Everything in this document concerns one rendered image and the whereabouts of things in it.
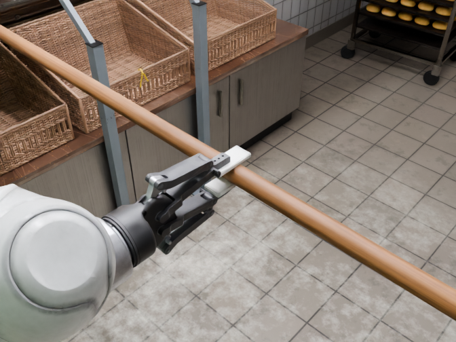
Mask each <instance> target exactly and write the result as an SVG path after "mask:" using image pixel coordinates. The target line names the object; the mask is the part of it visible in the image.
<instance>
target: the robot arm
mask: <svg viewBox="0 0 456 342"><path fill-rule="evenodd" d="M250 157H251V153H249V152H247V151H246V150H244V149H242V148H241V147H239V146H237V145H236V146H235V147H233V148H232V149H230V150H228V151H227V152H225V153H220V154H218V155H217V156H215V157H213V158H212V159H209V158H207V157H206V156H204V155H202V154H201V153H198V154H196V155H194V156H192V157H190V158H188V159H186V160H184V161H182V162H180V163H178V164H176V165H174V166H171V167H169V168H167V169H165V170H163V171H161V172H156V173H150V174H148V175H146V177H145V181H147V182H148V183H149V186H148V189H147V193H146V194H144V195H142V196H141V197H140V199H139V200H138V201H137V202H136V203H135V204H130V205H122V206H120V207H118V208H116V209H115V210H113V211H112V212H110V213H108V214H106V215H105V216H103V217H102V218H98V217H95V216H94V215H93V214H91V213H90V212H88V211H87V210H86V209H84V208H82V207H81V206H78V205H76V204H73V203H71V202H68V201H64V200H61V199H54V198H51V197H44V196H42V195H38V194H36V193H33V192H30V191H27V190H26V189H23V188H20V187H18V186H17V185H15V184H10V185H6V186H2V187H0V342H60V341H63V340H65V339H67V338H69V337H71V336H72V335H74V334H75V333H77V332H79V331H80V330H81V329H82V328H84V327H85V326H86V325H87V324H89V323H90V322H91V321H92V319H93V318H94V317H95V316H96V315H97V314H98V312H99V311H100V310H101V308H102V306H103V305H104V304H105V301H106V299H107V297H108V295H109V293H110V292H111V291H112V290H114V289H115V288H117V287H118V286H119V285H120V284H122V283H124V282H125V281H126V280H128V279H129V278H130V277H131V276H132V273H133V268H134V267H136V266H137V265H139V264H141V263H142V262H143V261H145V260H146V259H148V258H149V257H150V256H152V255H153V254H154V253H155V251H156V248H158V249H159V250H160V251H162V252H163V253H164V254H165V255H167V254H169V253H170V252H171V251H172V249H173V248H174V247H175V246H176V245H177V244H178V243H179V242H180V241H181V240H182V239H184V238H185V237H186V236H188V235H189V234H190V233H191V232H192V231H194V230H195V229H196V228H198V227H199V226H200V225H201V224H202V223H204V222H205V221H206V220H208V219H209V218H210V217H211V216H212V215H213V214H214V210H213V209H212V208H213V206H214V205H215V204H216V203H217V201H218V199H220V198H221V197H222V196H224V195H226V194H227V193H228V192H230V190H231V189H233V188H234V187H236V185H234V184H233V183H231V182H229V181H228V180H226V179H224V178H223V177H222V176H223V175H224V174H226V173H228V172H229V171H230V170H232V169H234V168H235V167H236V166H238V165H240V164H241V163H242V162H244V161H246V160H247V159H248V158H250ZM213 176H215V177H216V178H215V179H214V180H212V181H210V182H209V183H207V184H206V185H204V184H205V183H206V182H208V181H209V180H210V179H211V178H212V177H213ZM202 185H204V189H205V190H207V191H205V190H203V189H201V190H199V193H198V194H197V195H194V196H193V197H190V198H189V199H187V198H188V197H189V196H190V195H191V194H192V193H194V192H195V191H196V190H198V189H199V188H200V187H201V186H202ZM201 212H203V214H202V213H201Z"/></svg>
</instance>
